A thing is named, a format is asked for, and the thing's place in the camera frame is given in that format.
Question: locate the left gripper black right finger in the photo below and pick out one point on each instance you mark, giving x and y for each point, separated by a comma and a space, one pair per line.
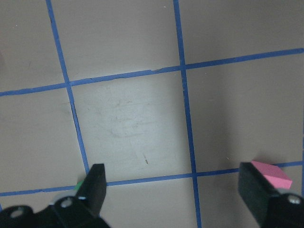
258, 194

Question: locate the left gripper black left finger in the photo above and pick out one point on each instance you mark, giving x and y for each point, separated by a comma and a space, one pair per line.
92, 191

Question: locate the green foam cube near left arm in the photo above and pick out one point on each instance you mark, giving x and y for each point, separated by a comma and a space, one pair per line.
78, 185

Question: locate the pink foam cube centre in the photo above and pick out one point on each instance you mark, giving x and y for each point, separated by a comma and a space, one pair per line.
274, 175

